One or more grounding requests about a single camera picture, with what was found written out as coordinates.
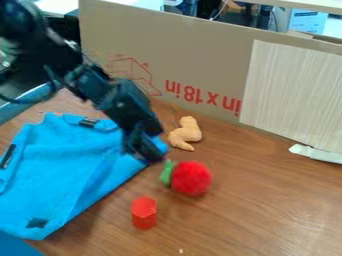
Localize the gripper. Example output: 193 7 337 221
93 78 170 165

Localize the blue cloth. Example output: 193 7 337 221
0 112 171 242

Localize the orange toy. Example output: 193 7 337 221
166 115 205 153

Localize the cardboard box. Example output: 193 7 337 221
77 0 342 135

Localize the red plush strawberry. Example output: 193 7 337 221
158 159 214 198

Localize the red hexagonal block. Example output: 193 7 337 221
129 196 159 231

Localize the white board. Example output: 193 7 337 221
237 39 342 155

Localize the white paper scrap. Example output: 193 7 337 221
287 143 342 165

